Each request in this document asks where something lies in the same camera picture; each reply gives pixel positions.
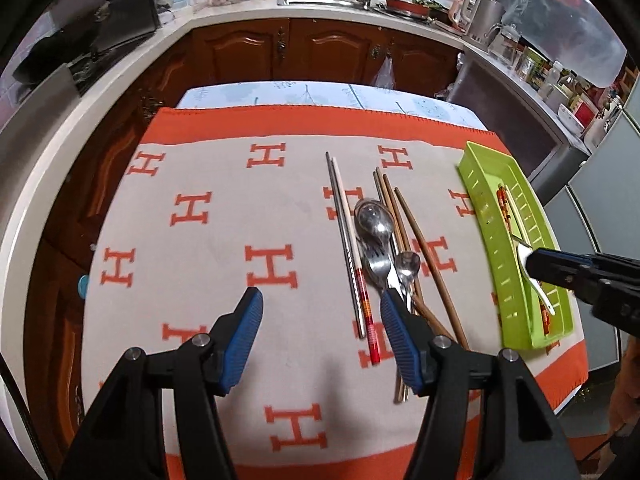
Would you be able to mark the grey steel appliance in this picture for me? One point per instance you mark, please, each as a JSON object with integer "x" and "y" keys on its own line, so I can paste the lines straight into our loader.
{"x": 515, "y": 110}

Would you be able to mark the white ceramic spoon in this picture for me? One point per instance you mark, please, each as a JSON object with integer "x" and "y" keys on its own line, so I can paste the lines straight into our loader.
{"x": 542, "y": 295}

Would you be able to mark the clear plastic cover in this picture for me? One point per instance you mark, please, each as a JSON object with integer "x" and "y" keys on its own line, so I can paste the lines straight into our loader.
{"x": 565, "y": 15}

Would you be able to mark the black wok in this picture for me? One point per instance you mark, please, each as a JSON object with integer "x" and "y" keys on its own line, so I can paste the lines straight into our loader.
{"x": 45, "y": 65}

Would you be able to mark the hanging clear plastic bag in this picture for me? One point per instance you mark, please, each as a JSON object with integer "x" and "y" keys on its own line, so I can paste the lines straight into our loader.
{"x": 384, "y": 75}

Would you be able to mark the steel electric kettle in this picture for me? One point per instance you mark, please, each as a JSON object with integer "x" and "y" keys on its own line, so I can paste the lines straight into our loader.
{"x": 482, "y": 15}

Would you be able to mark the pale chopstick red patterned end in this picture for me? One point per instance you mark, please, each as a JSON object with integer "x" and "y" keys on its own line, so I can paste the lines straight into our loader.
{"x": 356, "y": 270}

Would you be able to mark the white bowl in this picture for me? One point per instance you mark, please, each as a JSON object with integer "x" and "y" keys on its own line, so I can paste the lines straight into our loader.
{"x": 570, "y": 116}

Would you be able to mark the brown wooden kitchen cabinets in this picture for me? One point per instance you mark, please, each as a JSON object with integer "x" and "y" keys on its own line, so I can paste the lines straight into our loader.
{"x": 325, "y": 50}

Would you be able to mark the small stainless steel spoon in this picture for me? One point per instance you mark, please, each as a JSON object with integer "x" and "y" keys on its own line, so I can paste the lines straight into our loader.
{"x": 407, "y": 264}

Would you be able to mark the white kitchen countertop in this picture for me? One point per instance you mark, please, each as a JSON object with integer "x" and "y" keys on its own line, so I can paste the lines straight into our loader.
{"x": 320, "y": 10}

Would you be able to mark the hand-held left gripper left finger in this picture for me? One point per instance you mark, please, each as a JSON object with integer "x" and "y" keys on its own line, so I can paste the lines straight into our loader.
{"x": 240, "y": 345}

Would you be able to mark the glass teapot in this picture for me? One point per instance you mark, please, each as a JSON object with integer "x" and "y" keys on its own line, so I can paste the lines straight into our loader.
{"x": 505, "y": 45}

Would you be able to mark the green plastic utensil tray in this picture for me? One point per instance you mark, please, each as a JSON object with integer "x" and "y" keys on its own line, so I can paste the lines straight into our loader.
{"x": 480, "y": 185}

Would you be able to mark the blue round sticker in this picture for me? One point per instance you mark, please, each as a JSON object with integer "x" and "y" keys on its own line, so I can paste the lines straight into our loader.
{"x": 82, "y": 286}

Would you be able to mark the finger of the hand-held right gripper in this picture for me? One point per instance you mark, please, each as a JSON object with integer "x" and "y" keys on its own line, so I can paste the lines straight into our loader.
{"x": 555, "y": 270}

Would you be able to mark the grey refrigerator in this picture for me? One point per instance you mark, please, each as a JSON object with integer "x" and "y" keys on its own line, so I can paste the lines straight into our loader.
{"x": 590, "y": 200}

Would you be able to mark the brown wooden chopstick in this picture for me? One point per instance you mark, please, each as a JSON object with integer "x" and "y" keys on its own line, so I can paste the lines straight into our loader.
{"x": 378, "y": 187}
{"x": 390, "y": 195}
{"x": 425, "y": 255}

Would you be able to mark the patterned bamboo chopstick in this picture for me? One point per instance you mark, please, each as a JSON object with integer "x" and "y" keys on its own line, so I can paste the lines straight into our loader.
{"x": 501, "y": 205}
{"x": 515, "y": 215}

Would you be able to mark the steel range hood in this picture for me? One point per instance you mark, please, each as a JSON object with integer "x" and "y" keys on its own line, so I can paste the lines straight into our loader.
{"x": 115, "y": 15}

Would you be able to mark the orange and beige printed blanket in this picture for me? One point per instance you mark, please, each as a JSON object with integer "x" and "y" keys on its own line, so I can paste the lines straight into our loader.
{"x": 225, "y": 220}

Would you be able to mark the large stainless steel spoon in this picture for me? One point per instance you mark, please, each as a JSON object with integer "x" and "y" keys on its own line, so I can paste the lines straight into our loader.
{"x": 372, "y": 220}

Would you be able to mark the red frying pan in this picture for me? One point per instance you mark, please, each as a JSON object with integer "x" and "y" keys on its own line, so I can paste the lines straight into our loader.
{"x": 407, "y": 6}

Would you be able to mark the stainless steel sink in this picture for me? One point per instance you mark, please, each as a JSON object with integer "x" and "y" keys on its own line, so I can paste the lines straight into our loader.
{"x": 320, "y": 0}

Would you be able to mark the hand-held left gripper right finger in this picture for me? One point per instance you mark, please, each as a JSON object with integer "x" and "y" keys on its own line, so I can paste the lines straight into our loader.
{"x": 405, "y": 345}

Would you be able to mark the stainless steel fork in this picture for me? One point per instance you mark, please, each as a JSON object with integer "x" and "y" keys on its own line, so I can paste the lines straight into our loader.
{"x": 377, "y": 270}

